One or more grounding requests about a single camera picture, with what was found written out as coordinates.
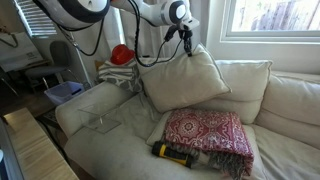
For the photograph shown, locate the white framed window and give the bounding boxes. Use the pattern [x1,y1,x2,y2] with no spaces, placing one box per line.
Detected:
[219,0,320,44]

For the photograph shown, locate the grey chair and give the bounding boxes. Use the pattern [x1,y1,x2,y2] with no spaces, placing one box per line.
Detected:
[24,40,73,91]

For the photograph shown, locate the cream fabric sofa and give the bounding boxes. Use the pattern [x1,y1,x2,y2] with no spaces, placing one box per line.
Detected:
[54,57,320,180]

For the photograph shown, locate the white curtain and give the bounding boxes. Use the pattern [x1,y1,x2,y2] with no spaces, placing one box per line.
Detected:
[68,0,214,88]

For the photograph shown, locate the red patterned fringed blanket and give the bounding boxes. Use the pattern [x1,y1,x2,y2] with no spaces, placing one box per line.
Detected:
[162,108,255,179]

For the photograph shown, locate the red hat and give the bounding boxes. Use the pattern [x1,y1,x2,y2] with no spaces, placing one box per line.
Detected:
[109,44,137,66]

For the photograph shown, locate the grey white patterned cloth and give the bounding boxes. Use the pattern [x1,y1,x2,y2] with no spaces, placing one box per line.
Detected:
[96,56,144,94]

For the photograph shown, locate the light wooden table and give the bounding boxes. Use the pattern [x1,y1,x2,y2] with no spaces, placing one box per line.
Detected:
[2,107,80,180]

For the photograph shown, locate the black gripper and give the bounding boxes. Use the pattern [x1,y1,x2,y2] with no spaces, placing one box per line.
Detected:
[178,29,194,57]

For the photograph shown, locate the clear acrylic stand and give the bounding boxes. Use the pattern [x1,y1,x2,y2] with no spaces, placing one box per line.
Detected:
[78,101,123,135]

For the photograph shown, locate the white window blinds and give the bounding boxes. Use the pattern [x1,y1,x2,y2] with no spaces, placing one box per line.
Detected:
[13,0,58,38]

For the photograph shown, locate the yellow and black flashlight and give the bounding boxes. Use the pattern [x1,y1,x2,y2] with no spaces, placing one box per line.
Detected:
[151,141,198,169]

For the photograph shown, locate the puffy cream sofa back cushion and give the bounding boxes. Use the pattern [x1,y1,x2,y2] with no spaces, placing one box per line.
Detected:
[254,73,320,150]

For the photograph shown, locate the small white pillow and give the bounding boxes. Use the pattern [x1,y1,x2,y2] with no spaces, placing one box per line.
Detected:
[138,43,233,114]

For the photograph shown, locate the thin black cable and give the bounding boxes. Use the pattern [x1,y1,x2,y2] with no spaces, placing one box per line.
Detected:
[128,0,186,68]

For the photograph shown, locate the white paper bag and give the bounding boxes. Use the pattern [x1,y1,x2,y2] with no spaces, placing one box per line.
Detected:
[0,31,44,73]

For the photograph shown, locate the blue plastic bin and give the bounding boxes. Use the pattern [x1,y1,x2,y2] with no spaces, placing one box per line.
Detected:
[44,80,86,107]

